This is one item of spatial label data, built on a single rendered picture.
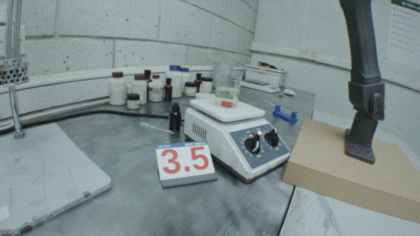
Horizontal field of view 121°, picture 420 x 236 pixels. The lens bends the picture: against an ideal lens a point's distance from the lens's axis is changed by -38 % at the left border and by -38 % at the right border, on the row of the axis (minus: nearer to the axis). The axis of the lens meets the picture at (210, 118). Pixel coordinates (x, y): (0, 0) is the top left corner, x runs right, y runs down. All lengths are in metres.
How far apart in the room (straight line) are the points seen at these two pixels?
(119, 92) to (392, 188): 0.73
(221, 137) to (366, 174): 0.27
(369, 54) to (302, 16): 1.49
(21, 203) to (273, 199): 0.35
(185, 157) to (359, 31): 0.42
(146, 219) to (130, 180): 0.08
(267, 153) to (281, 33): 1.64
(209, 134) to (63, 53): 0.53
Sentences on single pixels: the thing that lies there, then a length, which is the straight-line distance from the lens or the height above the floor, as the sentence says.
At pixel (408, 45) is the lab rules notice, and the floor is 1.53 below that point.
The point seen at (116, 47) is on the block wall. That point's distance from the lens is 0.78.
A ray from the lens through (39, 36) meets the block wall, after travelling 0.68.
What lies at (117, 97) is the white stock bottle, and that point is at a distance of 0.66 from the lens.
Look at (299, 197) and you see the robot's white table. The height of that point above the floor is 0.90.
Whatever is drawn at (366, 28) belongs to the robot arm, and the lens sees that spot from 0.46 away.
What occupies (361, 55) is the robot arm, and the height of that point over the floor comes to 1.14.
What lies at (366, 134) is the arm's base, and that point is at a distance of 0.49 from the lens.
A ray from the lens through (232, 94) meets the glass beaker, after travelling 0.37.
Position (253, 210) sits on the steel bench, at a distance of 0.27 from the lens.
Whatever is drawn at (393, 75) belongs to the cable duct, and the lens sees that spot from 1.92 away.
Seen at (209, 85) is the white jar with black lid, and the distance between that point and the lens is 0.93.
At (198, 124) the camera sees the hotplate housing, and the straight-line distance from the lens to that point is 0.38.
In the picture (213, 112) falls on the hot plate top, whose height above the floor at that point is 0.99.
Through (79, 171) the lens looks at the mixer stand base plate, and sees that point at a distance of 0.33.
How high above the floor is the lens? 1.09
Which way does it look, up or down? 19 degrees down
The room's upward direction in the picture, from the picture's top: 7 degrees clockwise
